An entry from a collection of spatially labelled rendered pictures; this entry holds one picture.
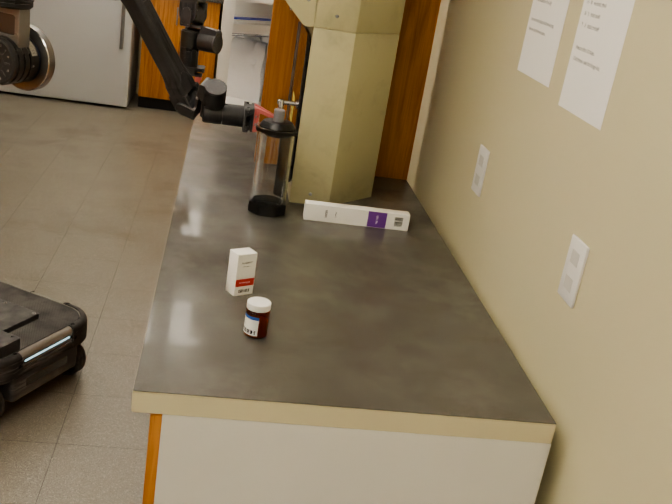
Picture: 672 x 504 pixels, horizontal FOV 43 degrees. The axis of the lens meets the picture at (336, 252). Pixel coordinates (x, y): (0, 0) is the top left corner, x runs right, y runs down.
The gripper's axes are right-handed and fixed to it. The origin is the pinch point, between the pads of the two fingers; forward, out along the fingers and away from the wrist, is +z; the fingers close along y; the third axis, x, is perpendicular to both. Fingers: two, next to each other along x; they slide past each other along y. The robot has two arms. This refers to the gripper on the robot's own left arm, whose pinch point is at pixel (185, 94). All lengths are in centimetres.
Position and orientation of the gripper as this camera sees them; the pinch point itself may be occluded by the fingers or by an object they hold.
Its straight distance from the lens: 273.9
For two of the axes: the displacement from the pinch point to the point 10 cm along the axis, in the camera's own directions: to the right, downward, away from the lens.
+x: -1.1, -3.6, 9.3
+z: -1.4, 9.3, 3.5
